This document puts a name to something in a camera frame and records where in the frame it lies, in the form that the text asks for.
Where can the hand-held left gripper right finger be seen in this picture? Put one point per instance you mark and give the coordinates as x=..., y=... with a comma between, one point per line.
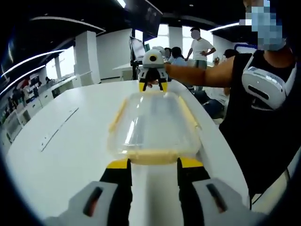
x=195, y=195

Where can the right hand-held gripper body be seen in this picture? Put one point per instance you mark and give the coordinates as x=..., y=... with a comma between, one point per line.
x=153, y=63

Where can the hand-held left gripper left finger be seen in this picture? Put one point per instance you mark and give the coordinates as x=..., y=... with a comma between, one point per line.
x=113, y=197

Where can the clear storage box lid yellow latches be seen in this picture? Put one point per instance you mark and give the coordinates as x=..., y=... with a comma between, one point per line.
x=152, y=106

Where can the black screen stand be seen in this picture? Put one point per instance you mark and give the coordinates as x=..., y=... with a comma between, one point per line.
x=135, y=69

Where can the tilted display screen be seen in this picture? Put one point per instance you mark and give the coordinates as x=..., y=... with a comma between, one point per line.
x=138, y=48

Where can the black monitor screen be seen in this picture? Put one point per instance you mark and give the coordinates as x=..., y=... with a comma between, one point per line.
x=150, y=16

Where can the white square column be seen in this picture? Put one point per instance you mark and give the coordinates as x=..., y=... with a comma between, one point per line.
x=87, y=58

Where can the person's dark shirt torso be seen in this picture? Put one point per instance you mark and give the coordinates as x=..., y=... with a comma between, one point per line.
x=258, y=141

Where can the white chest-worn device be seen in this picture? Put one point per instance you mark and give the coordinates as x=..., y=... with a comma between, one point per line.
x=265, y=82

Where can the white office desk row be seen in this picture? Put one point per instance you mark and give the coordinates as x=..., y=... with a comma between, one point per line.
x=35, y=99

